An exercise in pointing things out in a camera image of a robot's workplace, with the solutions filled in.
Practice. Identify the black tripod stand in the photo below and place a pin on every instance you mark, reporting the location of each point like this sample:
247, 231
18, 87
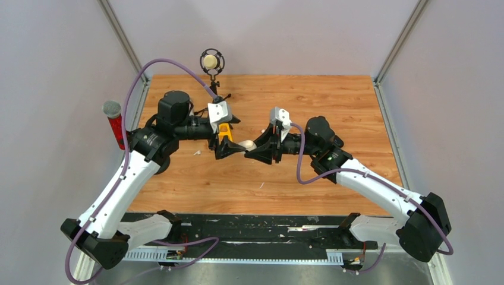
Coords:
214, 85

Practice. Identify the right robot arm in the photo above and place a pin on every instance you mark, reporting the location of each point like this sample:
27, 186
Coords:
418, 223

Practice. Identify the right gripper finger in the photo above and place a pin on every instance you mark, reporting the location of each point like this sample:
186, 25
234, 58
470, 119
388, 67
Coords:
268, 153
266, 136

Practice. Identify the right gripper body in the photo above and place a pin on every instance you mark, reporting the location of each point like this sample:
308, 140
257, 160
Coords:
290, 145

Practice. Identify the yellow green triangle toy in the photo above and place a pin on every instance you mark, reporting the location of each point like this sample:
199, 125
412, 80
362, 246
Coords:
225, 130

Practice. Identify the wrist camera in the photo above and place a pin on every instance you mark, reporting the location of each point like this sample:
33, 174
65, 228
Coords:
280, 119
219, 113

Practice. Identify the red glitter microphone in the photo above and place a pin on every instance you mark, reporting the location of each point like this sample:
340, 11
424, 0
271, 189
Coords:
112, 110

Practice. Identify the white earbud case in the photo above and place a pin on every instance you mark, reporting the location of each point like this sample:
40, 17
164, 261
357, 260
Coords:
249, 145

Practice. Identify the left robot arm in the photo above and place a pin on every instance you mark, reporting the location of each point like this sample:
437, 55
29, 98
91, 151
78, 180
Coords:
100, 232

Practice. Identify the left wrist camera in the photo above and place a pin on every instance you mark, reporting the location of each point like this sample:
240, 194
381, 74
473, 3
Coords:
219, 113

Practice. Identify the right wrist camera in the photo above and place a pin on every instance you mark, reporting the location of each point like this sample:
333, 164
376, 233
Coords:
280, 119

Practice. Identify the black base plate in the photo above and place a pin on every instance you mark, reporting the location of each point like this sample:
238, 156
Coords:
268, 237

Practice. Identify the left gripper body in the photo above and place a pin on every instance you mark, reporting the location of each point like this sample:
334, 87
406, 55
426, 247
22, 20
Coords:
213, 141

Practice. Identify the cream microphone in shockmount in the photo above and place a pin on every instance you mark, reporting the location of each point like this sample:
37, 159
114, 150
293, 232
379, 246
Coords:
212, 61

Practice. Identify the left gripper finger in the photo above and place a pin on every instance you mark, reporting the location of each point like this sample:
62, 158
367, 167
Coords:
234, 120
226, 148

